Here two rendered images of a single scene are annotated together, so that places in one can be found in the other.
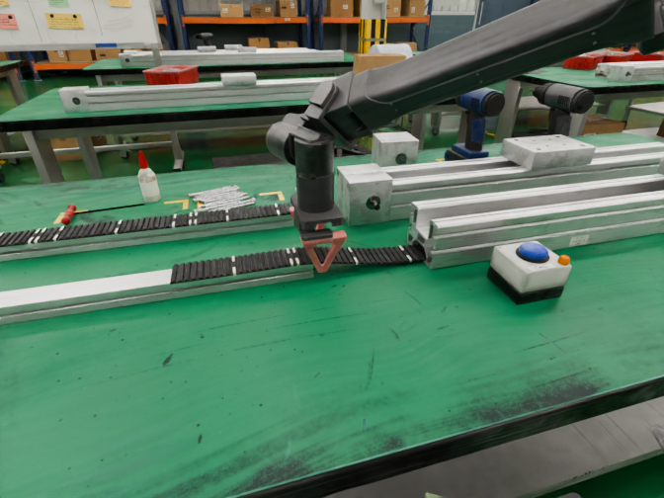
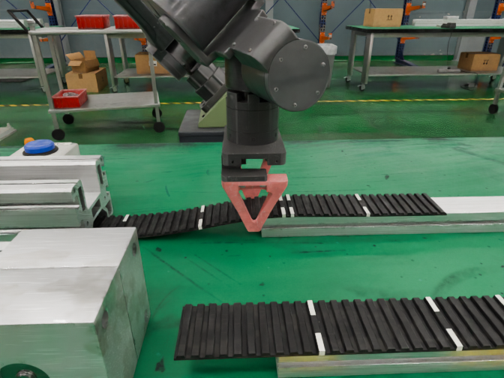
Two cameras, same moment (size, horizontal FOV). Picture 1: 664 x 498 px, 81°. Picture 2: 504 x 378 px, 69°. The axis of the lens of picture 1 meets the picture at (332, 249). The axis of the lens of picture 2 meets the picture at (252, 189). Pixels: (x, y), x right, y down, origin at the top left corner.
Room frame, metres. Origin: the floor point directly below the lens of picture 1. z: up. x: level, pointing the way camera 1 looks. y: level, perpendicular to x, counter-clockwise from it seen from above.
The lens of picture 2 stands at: (0.94, 0.11, 1.03)
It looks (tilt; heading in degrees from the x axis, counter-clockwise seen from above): 27 degrees down; 192
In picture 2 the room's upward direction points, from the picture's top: straight up
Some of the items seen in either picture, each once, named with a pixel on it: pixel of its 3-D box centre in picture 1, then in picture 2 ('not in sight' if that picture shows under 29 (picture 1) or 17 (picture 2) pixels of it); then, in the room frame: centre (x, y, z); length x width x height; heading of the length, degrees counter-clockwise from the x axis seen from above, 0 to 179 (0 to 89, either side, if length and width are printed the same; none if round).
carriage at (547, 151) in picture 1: (544, 156); not in sight; (0.88, -0.50, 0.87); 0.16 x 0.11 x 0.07; 105
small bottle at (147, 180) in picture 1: (146, 176); not in sight; (0.84, 0.42, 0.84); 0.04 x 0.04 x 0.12
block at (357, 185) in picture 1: (365, 196); (73, 307); (0.76, -0.07, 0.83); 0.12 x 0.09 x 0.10; 15
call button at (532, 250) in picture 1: (533, 252); (40, 148); (0.50, -0.31, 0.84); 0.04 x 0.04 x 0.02
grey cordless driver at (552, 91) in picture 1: (546, 125); not in sight; (1.10, -0.60, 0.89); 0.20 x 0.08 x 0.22; 17
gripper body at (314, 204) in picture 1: (315, 194); (252, 121); (0.55, 0.03, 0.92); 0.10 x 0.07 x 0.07; 15
